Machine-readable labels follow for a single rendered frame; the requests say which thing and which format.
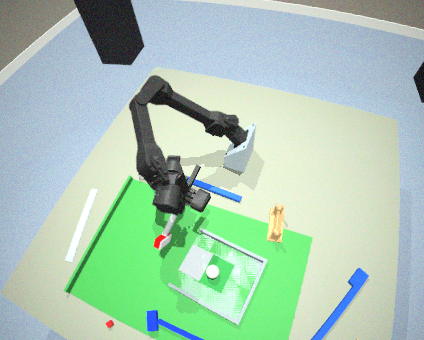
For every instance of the white flat bar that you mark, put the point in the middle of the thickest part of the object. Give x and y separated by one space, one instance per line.
81 224

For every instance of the white golf ball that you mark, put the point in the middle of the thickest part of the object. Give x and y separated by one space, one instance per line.
212 271

